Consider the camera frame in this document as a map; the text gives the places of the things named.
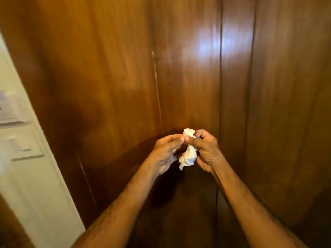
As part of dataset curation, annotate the person's left forearm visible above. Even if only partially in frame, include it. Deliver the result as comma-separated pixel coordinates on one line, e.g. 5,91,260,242
71,161,159,248

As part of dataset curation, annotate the wooden wardrobe door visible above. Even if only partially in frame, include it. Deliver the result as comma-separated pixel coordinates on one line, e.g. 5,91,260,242
216,0,331,248
0,0,223,248

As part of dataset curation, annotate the white light switch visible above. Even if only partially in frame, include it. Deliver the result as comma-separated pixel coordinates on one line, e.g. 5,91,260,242
5,126,45,161
0,91,30,125

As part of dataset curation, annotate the person's left hand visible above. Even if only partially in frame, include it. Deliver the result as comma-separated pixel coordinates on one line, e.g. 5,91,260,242
148,134,188,176

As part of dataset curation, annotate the person's right hand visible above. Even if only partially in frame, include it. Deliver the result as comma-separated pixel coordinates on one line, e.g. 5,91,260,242
184,129,225,174

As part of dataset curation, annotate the person's right forearm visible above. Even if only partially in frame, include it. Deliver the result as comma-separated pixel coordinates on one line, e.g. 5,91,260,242
212,157,308,248

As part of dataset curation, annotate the white tissue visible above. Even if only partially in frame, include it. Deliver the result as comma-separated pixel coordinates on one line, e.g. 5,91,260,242
178,128,200,171

